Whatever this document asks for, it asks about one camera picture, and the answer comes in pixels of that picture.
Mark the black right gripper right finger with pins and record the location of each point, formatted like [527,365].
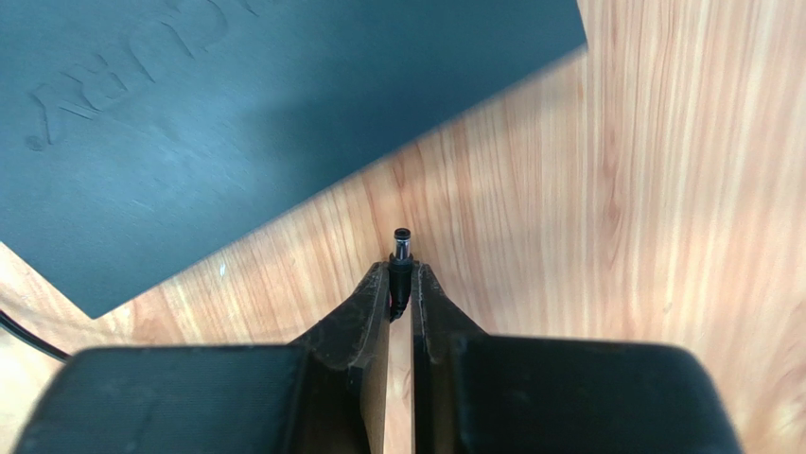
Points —
[474,392]

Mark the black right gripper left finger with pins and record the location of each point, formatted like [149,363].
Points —
[324,392]

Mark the dark grey network switch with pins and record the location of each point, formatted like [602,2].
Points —
[138,137]

